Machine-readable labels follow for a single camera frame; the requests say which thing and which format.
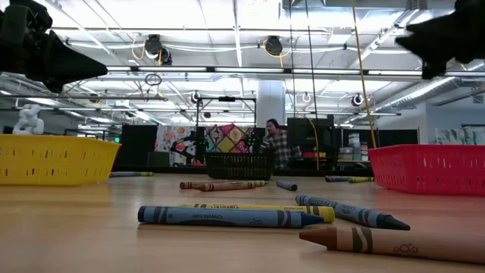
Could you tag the yellow crayon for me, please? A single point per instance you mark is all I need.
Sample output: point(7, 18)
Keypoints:
point(322, 213)

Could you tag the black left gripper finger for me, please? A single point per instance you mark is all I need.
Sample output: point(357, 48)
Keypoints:
point(64, 64)

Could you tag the shelf with storage boxes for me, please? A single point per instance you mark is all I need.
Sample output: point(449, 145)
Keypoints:
point(354, 146)

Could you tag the blue crayon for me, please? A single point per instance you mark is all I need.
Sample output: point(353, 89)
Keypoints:
point(123, 174)
point(227, 218)
point(352, 212)
point(335, 178)
point(286, 185)

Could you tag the neighbouring rig black frame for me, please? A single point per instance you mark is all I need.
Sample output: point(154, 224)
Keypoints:
point(226, 99)

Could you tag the black plastic basket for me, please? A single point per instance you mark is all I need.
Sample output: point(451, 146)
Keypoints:
point(238, 167)

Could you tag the brown crayon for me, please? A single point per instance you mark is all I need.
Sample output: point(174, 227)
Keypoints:
point(227, 186)
point(187, 184)
point(398, 244)

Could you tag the black screen panel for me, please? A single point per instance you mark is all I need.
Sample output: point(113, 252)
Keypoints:
point(303, 136)

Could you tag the black room panel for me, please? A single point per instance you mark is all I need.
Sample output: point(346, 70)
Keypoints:
point(138, 146)

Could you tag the red plastic basket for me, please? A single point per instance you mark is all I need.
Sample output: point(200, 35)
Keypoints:
point(428, 170)

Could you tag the silver ceiling duct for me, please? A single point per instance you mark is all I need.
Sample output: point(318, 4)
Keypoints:
point(428, 89)

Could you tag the neighbouring rig robot arm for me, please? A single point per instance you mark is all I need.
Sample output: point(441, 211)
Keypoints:
point(252, 143)
point(185, 148)

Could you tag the pale patterned cloth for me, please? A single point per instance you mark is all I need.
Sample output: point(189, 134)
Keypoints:
point(458, 135)

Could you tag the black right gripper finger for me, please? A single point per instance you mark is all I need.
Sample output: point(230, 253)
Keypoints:
point(428, 41)

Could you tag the person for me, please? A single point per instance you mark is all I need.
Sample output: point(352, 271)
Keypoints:
point(280, 144)

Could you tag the colourful patterned quilt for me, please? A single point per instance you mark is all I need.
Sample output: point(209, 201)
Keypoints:
point(227, 140)

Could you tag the long ceiling light strip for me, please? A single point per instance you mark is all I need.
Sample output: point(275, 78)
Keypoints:
point(170, 69)

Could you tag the yellow plastic basket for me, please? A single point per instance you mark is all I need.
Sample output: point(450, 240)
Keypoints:
point(57, 159)

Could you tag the long black partition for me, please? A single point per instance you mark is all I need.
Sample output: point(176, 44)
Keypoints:
point(398, 138)

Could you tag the white column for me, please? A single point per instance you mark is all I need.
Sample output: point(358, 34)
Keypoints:
point(271, 102)

